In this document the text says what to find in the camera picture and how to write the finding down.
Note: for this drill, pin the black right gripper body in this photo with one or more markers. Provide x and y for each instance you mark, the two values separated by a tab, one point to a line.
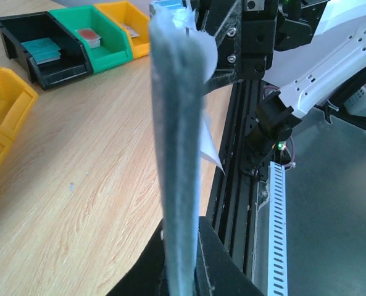
247	33

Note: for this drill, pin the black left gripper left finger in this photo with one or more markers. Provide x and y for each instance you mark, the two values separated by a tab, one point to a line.
147	276

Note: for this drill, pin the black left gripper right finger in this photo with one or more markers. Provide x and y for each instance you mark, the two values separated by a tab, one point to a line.
216	273

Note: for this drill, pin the blue card holder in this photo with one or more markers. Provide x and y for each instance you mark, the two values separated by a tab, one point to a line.
183	59

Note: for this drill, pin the white VIP card stack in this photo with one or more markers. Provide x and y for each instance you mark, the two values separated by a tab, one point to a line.
133	33

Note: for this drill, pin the red circle card stack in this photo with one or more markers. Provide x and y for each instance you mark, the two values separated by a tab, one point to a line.
90	36

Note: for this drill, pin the teal card stack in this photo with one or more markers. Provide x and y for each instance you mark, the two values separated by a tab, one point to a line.
43	50

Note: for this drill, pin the yellow bin right group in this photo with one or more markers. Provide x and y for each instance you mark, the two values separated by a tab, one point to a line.
132	21

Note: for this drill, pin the black plastic bin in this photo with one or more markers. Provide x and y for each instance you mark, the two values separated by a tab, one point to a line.
73	64

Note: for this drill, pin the white slotted cable duct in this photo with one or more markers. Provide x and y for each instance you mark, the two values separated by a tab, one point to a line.
277	276

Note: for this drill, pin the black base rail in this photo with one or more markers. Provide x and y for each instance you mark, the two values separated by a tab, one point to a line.
233	197

